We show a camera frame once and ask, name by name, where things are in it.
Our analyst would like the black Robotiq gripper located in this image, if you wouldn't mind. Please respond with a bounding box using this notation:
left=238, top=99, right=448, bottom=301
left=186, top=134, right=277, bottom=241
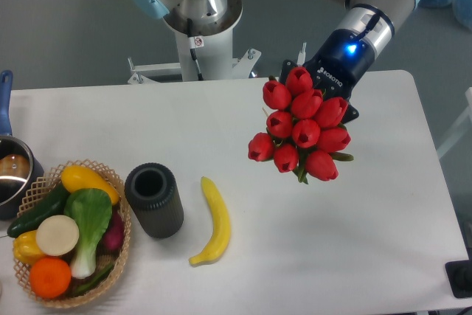
left=279, top=29, right=375, bottom=124

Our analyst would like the red tulip bouquet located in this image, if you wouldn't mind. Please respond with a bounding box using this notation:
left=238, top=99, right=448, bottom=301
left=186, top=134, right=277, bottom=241
left=248, top=66, right=353, bottom=183

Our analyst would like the dark grey ribbed vase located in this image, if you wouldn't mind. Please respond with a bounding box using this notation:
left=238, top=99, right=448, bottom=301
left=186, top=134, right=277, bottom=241
left=125, top=162, right=184, bottom=239

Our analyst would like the yellow banana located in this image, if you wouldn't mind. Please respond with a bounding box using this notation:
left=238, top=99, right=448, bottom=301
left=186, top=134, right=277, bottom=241
left=189, top=176, right=232, bottom=266

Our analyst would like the black device at table edge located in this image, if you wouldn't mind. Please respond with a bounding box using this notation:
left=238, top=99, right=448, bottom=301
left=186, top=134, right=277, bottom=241
left=445, top=260, right=471, bottom=299

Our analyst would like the purple red onion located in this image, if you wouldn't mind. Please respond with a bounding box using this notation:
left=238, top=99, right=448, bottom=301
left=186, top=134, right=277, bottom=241
left=101, top=210, right=125, bottom=252

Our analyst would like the green bok choy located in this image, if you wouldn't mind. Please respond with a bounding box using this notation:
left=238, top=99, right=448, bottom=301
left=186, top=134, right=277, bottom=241
left=64, top=188, right=112, bottom=279

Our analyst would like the yellow squash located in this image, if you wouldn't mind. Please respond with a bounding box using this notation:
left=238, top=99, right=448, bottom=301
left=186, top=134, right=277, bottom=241
left=60, top=165, right=120, bottom=205

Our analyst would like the woven wicker basket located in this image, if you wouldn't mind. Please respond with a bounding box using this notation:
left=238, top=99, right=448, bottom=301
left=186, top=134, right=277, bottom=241
left=13, top=159, right=131, bottom=309

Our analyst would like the green chili pepper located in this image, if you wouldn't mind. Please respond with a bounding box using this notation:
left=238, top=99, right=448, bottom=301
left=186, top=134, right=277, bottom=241
left=69, top=263, right=114, bottom=297

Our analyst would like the dark green cucumber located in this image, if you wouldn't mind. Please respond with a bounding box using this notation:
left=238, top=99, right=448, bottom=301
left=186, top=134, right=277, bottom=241
left=7, top=182, right=70, bottom=238

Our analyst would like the orange fruit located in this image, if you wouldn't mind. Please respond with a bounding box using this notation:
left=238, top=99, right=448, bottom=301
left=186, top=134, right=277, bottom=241
left=29, top=257, right=72, bottom=299

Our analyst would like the yellow bell pepper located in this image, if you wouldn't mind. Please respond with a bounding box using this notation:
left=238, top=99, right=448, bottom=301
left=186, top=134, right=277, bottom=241
left=13, top=230, right=46, bottom=266

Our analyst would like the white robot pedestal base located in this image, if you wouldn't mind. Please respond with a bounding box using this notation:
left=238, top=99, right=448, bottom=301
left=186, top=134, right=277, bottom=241
left=132, top=0, right=262, bottom=81

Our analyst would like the white frame at right edge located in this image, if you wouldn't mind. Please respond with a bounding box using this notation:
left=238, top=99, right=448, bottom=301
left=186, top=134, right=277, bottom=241
left=436, top=87, right=471, bottom=159

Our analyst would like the blue saucepan with handle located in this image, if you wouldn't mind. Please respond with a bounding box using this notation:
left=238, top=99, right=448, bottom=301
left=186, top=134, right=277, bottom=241
left=1, top=70, right=44, bottom=221

